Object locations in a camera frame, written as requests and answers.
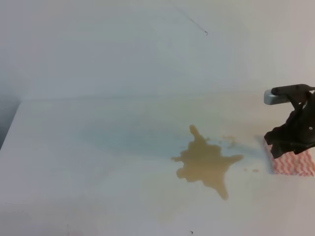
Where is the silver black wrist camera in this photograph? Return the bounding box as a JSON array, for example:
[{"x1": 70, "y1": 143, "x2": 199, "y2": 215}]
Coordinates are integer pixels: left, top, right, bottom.
[{"x1": 264, "y1": 84, "x2": 315, "y2": 106}]

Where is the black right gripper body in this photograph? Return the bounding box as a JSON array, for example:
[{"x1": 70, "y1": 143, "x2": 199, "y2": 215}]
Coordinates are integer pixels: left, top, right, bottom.
[{"x1": 285, "y1": 92, "x2": 315, "y2": 148}]

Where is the pink white striped rag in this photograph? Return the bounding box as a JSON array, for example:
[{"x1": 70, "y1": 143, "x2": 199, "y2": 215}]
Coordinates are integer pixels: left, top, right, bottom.
[{"x1": 263, "y1": 141, "x2": 315, "y2": 177}]

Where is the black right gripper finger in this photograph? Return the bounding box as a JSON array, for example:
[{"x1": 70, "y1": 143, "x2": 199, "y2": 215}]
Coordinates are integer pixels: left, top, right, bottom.
[
  {"x1": 271, "y1": 141, "x2": 304, "y2": 158},
  {"x1": 264, "y1": 125, "x2": 288, "y2": 145}
]

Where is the brown coffee stain puddle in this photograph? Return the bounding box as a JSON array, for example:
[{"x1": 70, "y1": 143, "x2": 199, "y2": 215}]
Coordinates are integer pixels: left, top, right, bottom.
[{"x1": 171, "y1": 125, "x2": 244, "y2": 200}]

